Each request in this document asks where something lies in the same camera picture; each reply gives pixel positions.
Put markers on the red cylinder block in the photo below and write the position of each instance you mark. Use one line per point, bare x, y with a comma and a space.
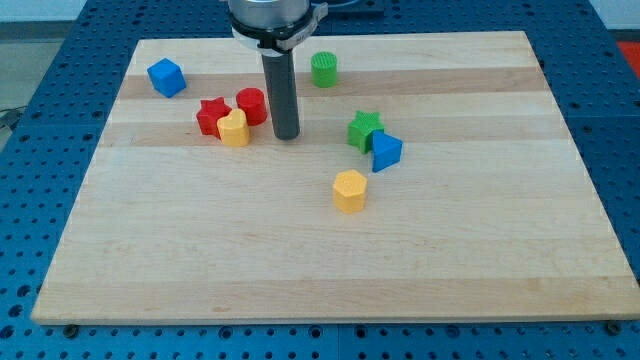
251, 100

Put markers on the blue cube block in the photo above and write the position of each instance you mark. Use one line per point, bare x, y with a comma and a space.
166, 77

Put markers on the red star block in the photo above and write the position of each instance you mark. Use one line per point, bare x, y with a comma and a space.
209, 114

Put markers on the green star block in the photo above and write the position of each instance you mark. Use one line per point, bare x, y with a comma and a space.
360, 130

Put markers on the blue triangle block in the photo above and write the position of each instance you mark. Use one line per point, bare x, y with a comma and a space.
387, 150

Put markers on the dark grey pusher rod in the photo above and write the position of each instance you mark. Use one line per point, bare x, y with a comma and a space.
281, 89

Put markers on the green cylinder block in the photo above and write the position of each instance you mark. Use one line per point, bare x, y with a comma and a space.
324, 69

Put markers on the yellow heart block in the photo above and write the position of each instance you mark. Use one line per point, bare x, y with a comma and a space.
233, 129

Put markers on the yellow hexagon block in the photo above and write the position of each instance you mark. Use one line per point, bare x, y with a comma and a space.
350, 191

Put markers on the light wooden board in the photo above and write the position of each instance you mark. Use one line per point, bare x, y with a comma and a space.
489, 216

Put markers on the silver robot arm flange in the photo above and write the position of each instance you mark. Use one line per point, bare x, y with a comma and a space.
274, 27

